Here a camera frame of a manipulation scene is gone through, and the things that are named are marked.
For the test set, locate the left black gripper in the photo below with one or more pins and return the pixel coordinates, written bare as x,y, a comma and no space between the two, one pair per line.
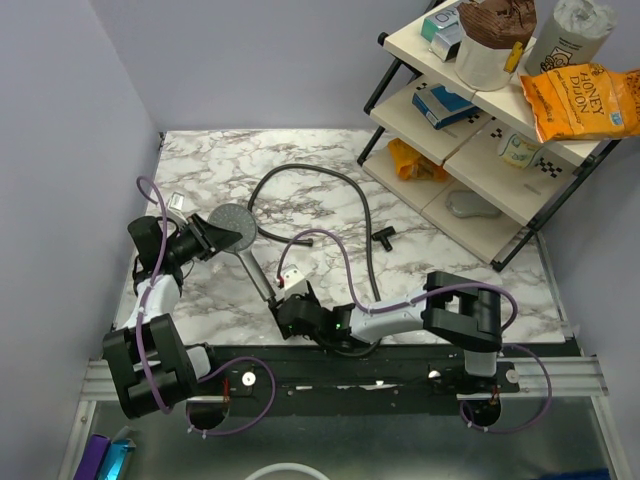
210,239

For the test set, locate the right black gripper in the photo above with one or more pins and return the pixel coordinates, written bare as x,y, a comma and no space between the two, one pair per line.
275,307

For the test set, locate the grey shower head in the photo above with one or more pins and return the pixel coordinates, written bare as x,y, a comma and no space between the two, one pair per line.
239,219

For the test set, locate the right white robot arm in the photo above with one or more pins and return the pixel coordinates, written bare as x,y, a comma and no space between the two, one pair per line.
465,313

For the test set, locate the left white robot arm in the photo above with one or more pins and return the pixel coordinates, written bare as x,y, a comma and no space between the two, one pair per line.
150,366

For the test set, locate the black T-shaped fitting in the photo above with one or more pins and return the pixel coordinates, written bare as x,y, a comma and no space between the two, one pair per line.
383,237

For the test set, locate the white round rim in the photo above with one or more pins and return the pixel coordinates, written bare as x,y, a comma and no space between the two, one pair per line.
287,467

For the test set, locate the orange snack bag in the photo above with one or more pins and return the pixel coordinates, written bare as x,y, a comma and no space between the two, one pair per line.
410,164

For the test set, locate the cream three-tier shelf rack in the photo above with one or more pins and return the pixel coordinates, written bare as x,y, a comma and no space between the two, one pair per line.
467,150

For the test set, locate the purple box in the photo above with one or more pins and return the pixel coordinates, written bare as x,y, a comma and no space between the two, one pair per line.
94,454

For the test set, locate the blue box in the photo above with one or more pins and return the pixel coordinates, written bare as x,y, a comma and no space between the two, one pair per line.
441,107

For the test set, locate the silver small box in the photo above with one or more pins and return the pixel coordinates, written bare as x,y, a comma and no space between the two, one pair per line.
446,42

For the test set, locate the teal small box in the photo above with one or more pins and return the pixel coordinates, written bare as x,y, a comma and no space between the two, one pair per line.
436,21

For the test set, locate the yellow clip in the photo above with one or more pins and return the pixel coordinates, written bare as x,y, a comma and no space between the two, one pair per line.
514,57

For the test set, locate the white cup brown lid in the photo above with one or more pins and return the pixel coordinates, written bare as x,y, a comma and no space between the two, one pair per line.
489,30

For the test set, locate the orange honey dijon bag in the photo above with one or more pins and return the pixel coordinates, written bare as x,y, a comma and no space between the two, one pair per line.
585,101

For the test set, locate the grey cylindrical canister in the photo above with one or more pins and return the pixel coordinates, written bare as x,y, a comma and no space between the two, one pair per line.
572,35

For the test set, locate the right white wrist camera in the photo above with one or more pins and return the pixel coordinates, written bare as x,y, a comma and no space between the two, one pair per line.
293,282

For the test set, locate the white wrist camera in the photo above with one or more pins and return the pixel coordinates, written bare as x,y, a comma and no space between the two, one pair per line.
174,207
293,282

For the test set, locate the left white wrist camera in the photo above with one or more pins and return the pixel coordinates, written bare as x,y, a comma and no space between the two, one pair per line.
174,207

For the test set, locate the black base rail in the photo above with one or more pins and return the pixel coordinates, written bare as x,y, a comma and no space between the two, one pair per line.
308,381

